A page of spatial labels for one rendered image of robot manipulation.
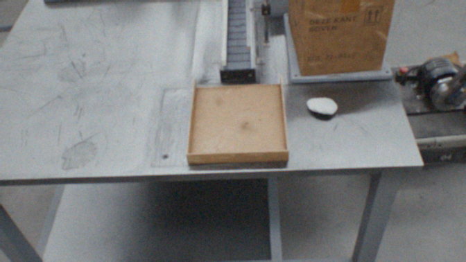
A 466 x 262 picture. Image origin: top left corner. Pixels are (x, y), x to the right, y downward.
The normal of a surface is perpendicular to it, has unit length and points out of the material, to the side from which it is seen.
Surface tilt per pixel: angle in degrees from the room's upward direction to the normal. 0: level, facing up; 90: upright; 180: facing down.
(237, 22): 0
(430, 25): 0
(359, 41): 90
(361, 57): 90
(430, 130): 0
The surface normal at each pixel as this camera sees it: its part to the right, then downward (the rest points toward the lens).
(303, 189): -0.07, -0.69
